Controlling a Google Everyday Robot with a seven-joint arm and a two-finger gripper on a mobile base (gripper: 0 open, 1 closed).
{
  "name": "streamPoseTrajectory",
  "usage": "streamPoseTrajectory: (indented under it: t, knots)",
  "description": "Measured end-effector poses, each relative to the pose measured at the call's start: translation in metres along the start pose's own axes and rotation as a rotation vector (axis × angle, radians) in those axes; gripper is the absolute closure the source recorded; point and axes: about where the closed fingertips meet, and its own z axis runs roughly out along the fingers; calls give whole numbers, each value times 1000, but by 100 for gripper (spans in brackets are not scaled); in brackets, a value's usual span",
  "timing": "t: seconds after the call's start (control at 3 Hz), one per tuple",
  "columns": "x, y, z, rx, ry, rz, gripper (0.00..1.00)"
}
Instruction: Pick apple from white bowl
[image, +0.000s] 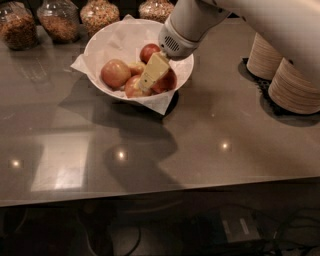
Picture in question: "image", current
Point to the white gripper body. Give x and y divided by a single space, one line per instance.
179 44

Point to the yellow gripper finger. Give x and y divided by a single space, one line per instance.
156 68

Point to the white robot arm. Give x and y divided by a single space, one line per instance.
292 27

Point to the dark red apple at back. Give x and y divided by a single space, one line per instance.
147 51

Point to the red apple at right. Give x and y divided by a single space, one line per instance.
166 83

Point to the small yellow apple in middle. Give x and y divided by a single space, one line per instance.
136 68

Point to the red-green apple at front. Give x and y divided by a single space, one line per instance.
132 88

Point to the white bowl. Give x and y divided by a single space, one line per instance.
121 40

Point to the yellow-red apple at left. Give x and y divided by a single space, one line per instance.
115 73

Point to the glass cereal jar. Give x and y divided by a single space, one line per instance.
97 14
17 26
155 10
60 20

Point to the white paper liner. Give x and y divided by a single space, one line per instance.
182 69

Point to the back stack of paper bowls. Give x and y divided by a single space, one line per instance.
263 60

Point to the stack of paper bowls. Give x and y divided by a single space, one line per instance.
263 60
290 90

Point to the black rubber mat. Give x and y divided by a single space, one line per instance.
263 86

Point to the front stack of paper bowls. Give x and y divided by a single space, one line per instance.
290 90

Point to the leftmost glass cereal jar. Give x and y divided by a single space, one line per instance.
17 26

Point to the dark box under table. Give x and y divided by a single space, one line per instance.
227 227

